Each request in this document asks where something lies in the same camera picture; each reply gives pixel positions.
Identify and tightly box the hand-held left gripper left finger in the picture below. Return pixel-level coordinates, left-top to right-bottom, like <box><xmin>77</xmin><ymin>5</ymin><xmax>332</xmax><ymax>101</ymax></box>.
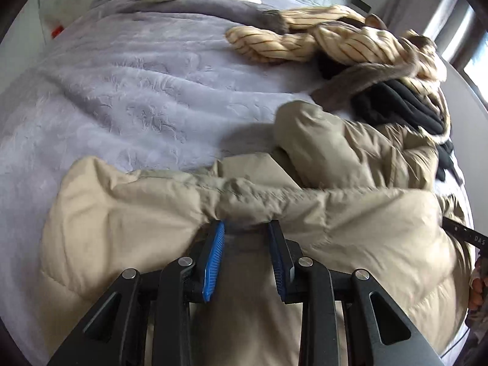
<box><xmin>48</xmin><ymin>219</ymin><xmax>225</xmax><ymax>366</ymax></box>

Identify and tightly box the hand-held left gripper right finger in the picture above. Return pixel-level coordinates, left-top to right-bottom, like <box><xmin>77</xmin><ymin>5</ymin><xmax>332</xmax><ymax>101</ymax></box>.
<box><xmin>267</xmin><ymin>219</ymin><xmax>445</xmax><ymax>366</ymax></box>

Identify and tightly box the beige puffer jacket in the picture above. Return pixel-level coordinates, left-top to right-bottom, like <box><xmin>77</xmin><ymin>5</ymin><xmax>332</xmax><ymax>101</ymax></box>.
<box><xmin>38</xmin><ymin>101</ymin><xmax>473</xmax><ymax>366</ymax></box>

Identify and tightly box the person's right hand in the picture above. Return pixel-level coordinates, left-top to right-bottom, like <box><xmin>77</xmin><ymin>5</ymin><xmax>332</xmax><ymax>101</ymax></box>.
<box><xmin>470</xmin><ymin>253</ymin><xmax>488</xmax><ymax>307</ymax></box>

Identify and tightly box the black folded garment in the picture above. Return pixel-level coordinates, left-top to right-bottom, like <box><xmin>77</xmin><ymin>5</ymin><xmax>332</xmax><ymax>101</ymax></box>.
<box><xmin>316</xmin><ymin>53</ymin><xmax>456</xmax><ymax>181</ymax></box>

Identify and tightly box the window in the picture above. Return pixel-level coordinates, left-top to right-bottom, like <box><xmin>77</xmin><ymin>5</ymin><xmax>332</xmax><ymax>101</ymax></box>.
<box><xmin>461</xmin><ymin>19</ymin><xmax>488</xmax><ymax>103</ymax></box>

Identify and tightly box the bed with lilac blanket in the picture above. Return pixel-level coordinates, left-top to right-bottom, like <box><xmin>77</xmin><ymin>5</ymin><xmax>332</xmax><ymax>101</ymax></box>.
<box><xmin>0</xmin><ymin>0</ymin><xmax>469</xmax><ymax>260</ymax></box>

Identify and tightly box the grey curtain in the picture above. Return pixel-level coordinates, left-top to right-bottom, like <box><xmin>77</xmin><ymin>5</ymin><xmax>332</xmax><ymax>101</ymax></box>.
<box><xmin>381</xmin><ymin>0</ymin><xmax>462</xmax><ymax>69</ymax></box>

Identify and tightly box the cream striped robe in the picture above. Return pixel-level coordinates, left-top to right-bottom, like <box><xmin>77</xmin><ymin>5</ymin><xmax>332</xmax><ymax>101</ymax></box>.
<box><xmin>225</xmin><ymin>5</ymin><xmax>452</xmax><ymax>138</ymax></box>

